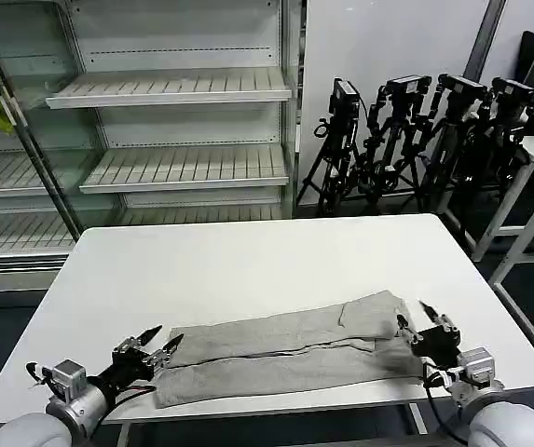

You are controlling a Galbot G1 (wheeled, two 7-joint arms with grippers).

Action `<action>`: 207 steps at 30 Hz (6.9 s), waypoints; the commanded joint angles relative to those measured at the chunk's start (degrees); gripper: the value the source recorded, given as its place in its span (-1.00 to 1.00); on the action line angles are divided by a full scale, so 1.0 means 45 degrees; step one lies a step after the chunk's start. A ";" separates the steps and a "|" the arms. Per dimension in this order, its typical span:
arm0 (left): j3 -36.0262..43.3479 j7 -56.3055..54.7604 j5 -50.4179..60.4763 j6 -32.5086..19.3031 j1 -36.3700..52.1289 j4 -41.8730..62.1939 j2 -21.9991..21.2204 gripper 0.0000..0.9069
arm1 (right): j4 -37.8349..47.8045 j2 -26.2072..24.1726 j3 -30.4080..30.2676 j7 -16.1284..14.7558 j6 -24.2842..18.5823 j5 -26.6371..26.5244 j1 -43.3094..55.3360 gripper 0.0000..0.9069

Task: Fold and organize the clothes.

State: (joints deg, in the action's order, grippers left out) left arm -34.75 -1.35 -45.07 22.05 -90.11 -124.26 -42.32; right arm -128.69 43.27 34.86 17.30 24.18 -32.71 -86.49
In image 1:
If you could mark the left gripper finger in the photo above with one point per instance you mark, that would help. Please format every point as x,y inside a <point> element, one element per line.
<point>164,354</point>
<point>136,342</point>

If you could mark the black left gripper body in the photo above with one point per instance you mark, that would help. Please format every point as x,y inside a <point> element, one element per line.
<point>129,365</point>

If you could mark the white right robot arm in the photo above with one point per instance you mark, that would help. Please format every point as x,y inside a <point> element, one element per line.
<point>499,414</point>

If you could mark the grey printed t-shirt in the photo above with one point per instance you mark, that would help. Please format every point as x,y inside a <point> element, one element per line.
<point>285,354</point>

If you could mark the grey wall column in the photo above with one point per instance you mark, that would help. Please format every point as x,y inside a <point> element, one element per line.
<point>484,42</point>

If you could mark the white open display shelf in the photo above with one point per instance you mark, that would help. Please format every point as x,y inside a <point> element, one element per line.
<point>182,167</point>

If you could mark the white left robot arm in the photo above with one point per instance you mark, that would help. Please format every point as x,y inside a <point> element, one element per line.
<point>61,410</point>

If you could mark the black camera tripod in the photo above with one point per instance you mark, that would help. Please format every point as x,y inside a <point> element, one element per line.
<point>453,139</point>
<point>338,139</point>
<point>509,125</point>
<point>394,135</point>

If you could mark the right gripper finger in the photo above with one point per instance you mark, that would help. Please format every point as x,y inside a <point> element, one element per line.
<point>408,330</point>
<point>439,319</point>

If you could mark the grey table frame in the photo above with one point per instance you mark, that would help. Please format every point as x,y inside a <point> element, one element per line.
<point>418,416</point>

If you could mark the glass-sided display shelf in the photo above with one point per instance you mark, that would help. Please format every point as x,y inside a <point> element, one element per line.
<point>10,186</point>

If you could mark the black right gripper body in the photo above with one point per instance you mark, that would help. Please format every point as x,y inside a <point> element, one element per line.
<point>436,344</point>

